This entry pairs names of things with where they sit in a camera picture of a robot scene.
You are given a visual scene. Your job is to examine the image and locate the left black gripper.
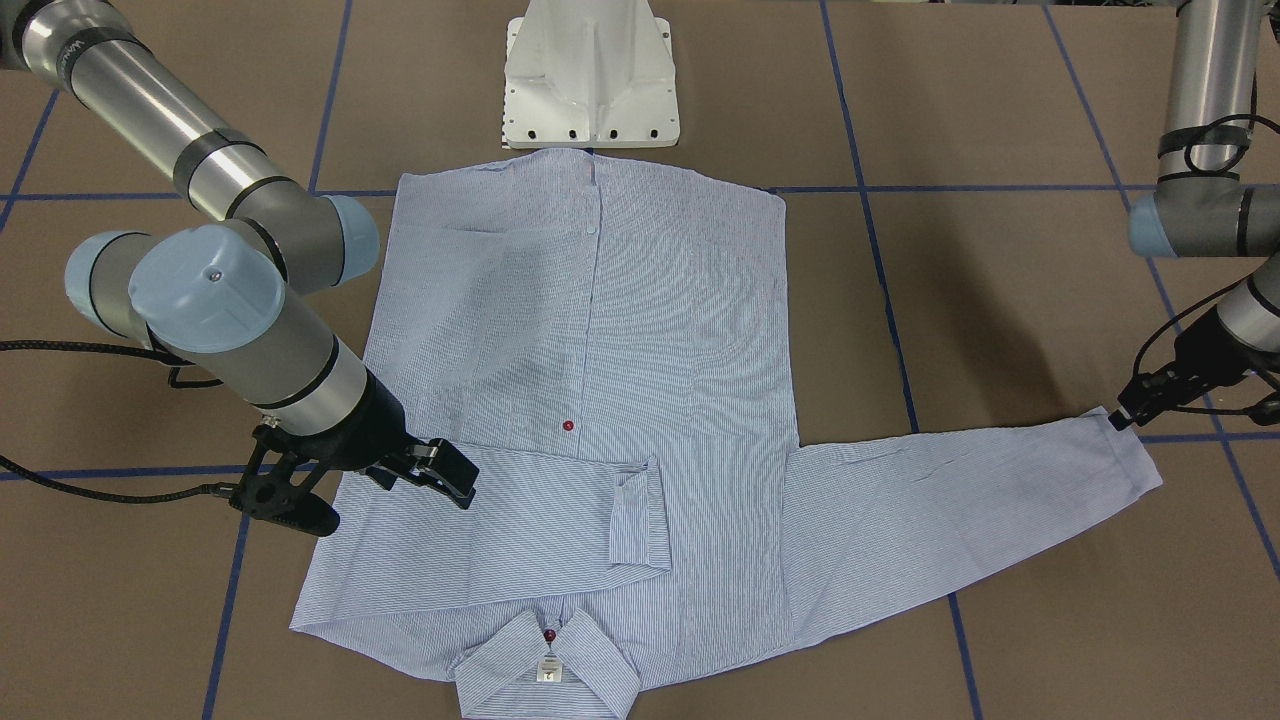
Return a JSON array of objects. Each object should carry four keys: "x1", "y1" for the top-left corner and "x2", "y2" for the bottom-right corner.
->
[{"x1": 1110, "y1": 309, "x2": 1263, "y2": 430}]

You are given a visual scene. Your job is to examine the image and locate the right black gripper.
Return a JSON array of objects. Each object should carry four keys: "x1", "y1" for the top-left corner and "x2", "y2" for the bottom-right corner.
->
[{"x1": 291, "y1": 373, "x2": 479, "y2": 510}]

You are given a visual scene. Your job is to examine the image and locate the light blue striped shirt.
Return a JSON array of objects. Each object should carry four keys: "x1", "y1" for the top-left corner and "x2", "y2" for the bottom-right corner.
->
[{"x1": 291, "y1": 149, "x2": 1162, "y2": 719}]

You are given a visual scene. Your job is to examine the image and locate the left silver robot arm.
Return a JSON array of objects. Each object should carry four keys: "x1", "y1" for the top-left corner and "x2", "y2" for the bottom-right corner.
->
[{"x1": 1110, "y1": 1, "x2": 1279, "y2": 430}]

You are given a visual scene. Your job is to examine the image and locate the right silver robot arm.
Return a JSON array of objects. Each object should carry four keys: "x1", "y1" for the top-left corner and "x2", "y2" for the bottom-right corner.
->
[{"x1": 3, "y1": 1, "x2": 477, "y2": 525}]

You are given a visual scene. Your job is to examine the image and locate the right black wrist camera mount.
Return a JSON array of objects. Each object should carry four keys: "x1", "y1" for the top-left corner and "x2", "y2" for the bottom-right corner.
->
[{"x1": 228, "y1": 424, "x2": 340, "y2": 538}]

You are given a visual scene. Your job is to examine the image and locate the black braided cable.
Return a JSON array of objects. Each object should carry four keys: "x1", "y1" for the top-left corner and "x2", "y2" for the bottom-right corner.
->
[
  {"x1": 0, "y1": 340, "x2": 241, "y2": 505},
  {"x1": 1133, "y1": 113, "x2": 1280, "y2": 427}
]

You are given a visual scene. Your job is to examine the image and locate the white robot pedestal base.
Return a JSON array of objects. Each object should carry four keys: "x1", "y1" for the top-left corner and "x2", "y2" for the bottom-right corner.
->
[{"x1": 500, "y1": 1, "x2": 681, "y2": 150}]

